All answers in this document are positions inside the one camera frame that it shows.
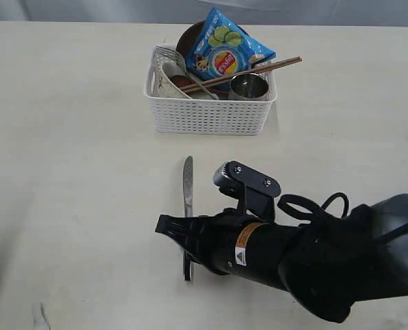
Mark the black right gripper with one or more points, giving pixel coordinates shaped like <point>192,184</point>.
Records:
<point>229,243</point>

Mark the silver table knife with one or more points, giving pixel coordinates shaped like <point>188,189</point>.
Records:
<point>187,183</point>

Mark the white ceramic bowl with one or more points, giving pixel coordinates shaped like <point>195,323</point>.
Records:
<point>171,78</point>

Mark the stainless steel cup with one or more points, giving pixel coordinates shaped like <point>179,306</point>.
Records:
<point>248,87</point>

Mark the silver fork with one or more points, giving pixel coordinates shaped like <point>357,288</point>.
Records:
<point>180,61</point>

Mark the brown round plate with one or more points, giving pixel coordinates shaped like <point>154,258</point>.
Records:
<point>186,41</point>

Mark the blue chips bag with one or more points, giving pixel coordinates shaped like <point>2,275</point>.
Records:
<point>222,48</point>

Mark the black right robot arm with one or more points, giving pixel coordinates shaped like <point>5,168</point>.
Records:
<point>326,263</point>

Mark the white plastic woven basket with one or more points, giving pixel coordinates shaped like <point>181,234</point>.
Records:
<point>215,117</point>

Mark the wrist camera with black bracket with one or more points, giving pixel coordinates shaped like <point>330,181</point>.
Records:
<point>255,191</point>

